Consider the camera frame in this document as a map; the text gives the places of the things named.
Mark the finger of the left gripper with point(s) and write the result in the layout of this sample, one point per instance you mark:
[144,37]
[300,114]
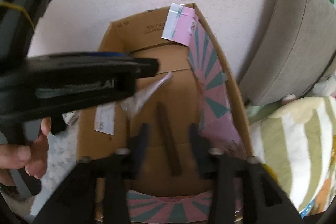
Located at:
[136,67]
[106,54]

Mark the cardboard box with pink wrap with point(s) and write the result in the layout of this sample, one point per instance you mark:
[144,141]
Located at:
[202,91]

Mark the floral blue mat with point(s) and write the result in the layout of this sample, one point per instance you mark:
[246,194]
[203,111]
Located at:
[61,159]

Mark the clear plastic wrapper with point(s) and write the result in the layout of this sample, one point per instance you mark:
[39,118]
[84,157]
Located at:
[134,104]

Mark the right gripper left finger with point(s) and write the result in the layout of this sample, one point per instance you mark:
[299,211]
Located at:
[126,165]

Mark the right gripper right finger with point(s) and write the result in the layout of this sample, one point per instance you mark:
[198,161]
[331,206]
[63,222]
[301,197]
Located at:
[215,165]

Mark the person's left hand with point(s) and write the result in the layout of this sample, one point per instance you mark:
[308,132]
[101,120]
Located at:
[32,158]

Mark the grey sofa cushion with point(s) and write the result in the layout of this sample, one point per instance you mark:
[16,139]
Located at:
[297,48]

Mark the green striped blanket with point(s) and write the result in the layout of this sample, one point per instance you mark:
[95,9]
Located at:
[296,141]

